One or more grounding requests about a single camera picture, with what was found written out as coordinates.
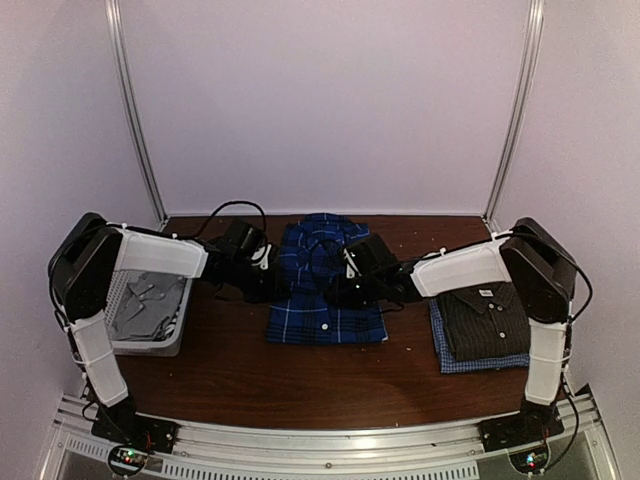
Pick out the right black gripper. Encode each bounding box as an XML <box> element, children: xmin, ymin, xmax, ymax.
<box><xmin>324</xmin><ymin>273</ymin><xmax>385</xmax><ymax>309</ymax></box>

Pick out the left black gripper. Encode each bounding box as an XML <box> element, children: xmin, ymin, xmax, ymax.
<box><xmin>229</xmin><ymin>258</ymin><xmax>292</xmax><ymax>306</ymax></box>

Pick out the blue plaid long sleeve shirt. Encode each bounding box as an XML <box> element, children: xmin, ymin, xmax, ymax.
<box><xmin>266</xmin><ymin>213</ymin><xmax>388</xmax><ymax>346</ymax></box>

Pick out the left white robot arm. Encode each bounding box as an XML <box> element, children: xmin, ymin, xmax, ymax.
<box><xmin>48</xmin><ymin>212</ymin><xmax>290</xmax><ymax>444</ymax></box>

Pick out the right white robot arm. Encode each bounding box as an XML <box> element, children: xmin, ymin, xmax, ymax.
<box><xmin>324</xmin><ymin>217</ymin><xmax>578</xmax><ymax>442</ymax></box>

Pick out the grey shirt in basket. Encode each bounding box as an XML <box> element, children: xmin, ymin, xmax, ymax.
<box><xmin>110</xmin><ymin>272</ymin><xmax>186</xmax><ymax>342</ymax></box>

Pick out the white plastic laundry basket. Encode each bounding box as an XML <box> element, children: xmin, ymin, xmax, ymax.
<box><xmin>107</xmin><ymin>259</ymin><xmax>195</xmax><ymax>358</ymax></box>

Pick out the light blue checked folded shirt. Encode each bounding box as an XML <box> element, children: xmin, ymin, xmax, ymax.
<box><xmin>429</xmin><ymin>300</ymin><xmax>529</xmax><ymax>374</ymax></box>

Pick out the dark striped folded shirt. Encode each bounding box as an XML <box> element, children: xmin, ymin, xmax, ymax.
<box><xmin>436</xmin><ymin>282</ymin><xmax>530</xmax><ymax>361</ymax></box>

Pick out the left circuit board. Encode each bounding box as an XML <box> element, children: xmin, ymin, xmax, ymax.
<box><xmin>107</xmin><ymin>445</ymin><xmax>149</xmax><ymax>476</ymax></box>

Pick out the circuit board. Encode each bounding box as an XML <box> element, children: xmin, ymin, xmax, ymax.
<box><xmin>509</xmin><ymin>446</ymin><xmax>550</xmax><ymax>475</ymax></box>
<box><xmin>107</xmin><ymin>445</ymin><xmax>149</xmax><ymax>476</ymax></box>

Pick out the right circuit board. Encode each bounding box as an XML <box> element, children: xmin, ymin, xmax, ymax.
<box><xmin>509</xmin><ymin>446</ymin><xmax>550</xmax><ymax>475</ymax></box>

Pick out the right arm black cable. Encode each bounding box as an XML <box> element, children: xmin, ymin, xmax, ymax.
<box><xmin>305</xmin><ymin>238</ymin><xmax>351</xmax><ymax>281</ymax></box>

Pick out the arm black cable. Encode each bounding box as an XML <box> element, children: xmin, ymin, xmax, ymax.
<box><xmin>305</xmin><ymin>238</ymin><xmax>351</xmax><ymax>281</ymax></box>
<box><xmin>197</xmin><ymin>199</ymin><xmax>269</xmax><ymax>246</ymax></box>

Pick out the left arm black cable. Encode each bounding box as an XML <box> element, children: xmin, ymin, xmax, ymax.
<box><xmin>197</xmin><ymin>199</ymin><xmax>269</xmax><ymax>246</ymax></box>

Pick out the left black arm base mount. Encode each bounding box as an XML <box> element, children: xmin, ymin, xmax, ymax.
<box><xmin>89</xmin><ymin>395</ymin><xmax>179</xmax><ymax>454</ymax></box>

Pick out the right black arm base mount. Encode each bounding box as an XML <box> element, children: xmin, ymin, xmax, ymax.
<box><xmin>478</xmin><ymin>397</ymin><xmax>565</xmax><ymax>452</ymax></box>

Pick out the left aluminium frame post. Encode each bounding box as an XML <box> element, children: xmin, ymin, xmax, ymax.
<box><xmin>104</xmin><ymin>0</ymin><xmax>168</xmax><ymax>226</ymax></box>

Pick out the aluminium frame post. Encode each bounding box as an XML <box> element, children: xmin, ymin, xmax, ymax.
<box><xmin>104</xmin><ymin>0</ymin><xmax>168</xmax><ymax>226</ymax></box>
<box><xmin>482</xmin><ymin>0</ymin><xmax>545</xmax><ymax>230</ymax></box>

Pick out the front aluminium rail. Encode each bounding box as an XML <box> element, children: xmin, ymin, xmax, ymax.
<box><xmin>35</xmin><ymin>394</ymin><xmax>621</xmax><ymax>479</ymax></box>

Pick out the right aluminium frame post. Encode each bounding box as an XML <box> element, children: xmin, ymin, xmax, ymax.
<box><xmin>482</xmin><ymin>0</ymin><xmax>545</xmax><ymax>230</ymax></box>

